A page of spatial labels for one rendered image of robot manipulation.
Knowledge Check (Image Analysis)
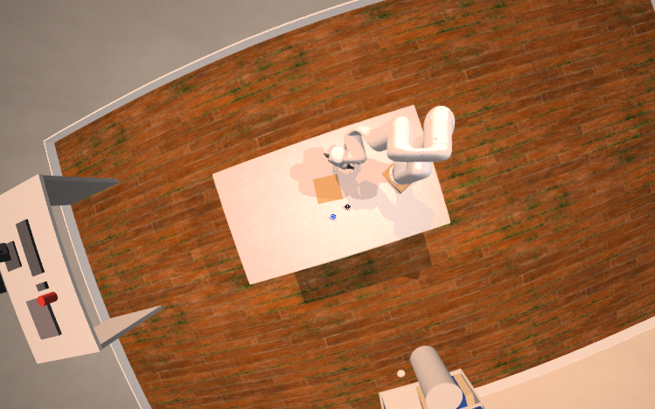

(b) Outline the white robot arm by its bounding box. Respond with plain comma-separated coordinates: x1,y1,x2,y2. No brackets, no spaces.
328,106,455,184

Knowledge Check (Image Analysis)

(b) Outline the brown mat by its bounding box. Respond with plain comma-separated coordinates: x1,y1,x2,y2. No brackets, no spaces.
313,174,342,204

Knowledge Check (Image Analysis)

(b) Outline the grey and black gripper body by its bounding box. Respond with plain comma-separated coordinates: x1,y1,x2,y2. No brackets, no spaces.
328,157,348,170

